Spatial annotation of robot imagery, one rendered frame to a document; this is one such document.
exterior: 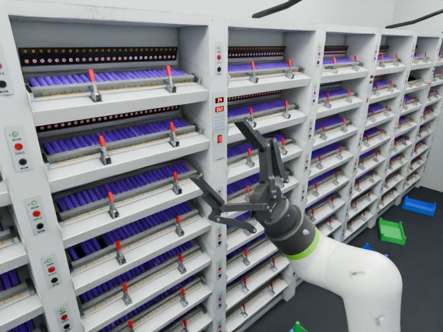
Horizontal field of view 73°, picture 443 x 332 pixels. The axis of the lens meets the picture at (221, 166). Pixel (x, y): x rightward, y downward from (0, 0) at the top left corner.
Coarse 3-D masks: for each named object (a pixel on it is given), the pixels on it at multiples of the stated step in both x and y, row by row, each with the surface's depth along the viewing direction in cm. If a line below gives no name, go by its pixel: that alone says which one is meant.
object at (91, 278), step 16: (192, 208) 144; (176, 224) 134; (192, 224) 136; (208, 224) 138; (160, 240) 125; (176, 240) 127; (112, 256) 114; (128, 256) 116; (144, 256) 118; (96, 272) 108; (112, 272) 110; (80, 288) 103
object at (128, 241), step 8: (184, 216) 135; (192, 216) 139; (168, 224) 130; (144, 232) 124; (152, 232) 125; (128, 240) 119; (136, 240) 121; (144, 240) 122; (104, 248) 113; (112, 248) 114; (128, 248) 118; (88, 256) 109; (96, 256) 111; (72, 264) 106; (80, 264) 107
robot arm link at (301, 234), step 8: (296, 208) 62; (304, 216) 60; (296, 224) 59; (304, 224) 59; (312, 224) 62; (264, 232) 63; (288, 232) 59; (296, 232) 58; (304, 232) 58; (312, 232) 60; (272, 240) 60; (280, 240) 59; (288, 240) 58; (296, 240) 58; (304, 240) 59; (312, 240) 60; (280, 248) 61; (288, 248) 60; (296, 248) 60; (304, 248) 60
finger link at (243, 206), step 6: (228, 204) 54; (234, 204) 54; (240, 204) 54; (246, 204) 55; (252, 204) 55; (258, 204) 56; (264, 204) 56; (222, 210) 51; (228, 210) 53; (234, 210) 53; (240, 210) 54; (246, 210) 55; (252, 210) 55; (258, 210) 56; (264, 210) 56
